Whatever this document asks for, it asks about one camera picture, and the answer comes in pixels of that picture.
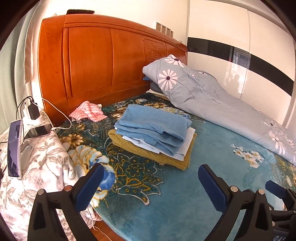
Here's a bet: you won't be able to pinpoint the black charger plug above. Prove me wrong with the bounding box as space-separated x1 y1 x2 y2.
28 102 40 120

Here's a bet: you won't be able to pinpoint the orange wooden headboard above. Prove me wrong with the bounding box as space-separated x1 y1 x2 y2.
38 14 188 126

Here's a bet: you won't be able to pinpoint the smartphone lying flat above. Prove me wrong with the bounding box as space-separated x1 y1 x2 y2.
24 124 52 140

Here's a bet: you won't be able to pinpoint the smartphone standing upright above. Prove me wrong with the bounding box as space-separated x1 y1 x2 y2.
7 120 23 178

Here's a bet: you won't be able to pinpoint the grey floral bedside cover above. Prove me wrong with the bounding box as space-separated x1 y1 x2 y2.
1 123 109 240

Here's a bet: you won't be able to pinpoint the pink white striped cloth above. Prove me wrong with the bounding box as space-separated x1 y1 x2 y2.
69 100 107 123

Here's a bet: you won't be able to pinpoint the mustard knitted folded garment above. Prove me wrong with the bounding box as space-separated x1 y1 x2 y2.
108 129 197 171

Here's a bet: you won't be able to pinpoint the stacked pillows under duvet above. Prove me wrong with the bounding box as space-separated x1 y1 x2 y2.
143 76 169 100

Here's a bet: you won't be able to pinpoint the grey-blue floral duvet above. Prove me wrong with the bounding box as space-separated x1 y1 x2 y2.
142 54 295 164

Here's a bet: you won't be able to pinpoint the teal floral bed blanket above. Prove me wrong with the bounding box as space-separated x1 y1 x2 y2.
58 93 295 240

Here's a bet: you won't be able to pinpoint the wall switch panel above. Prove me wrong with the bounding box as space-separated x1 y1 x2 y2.
156 22 174 37

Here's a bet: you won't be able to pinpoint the black object atop headboard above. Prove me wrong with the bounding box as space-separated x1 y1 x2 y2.
66 9 94 15

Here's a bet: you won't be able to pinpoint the white charging cable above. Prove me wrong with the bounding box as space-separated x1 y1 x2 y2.
16 96 73 132

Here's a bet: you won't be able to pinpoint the white folded garment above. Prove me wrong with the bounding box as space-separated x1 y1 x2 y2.
122 128 195 161

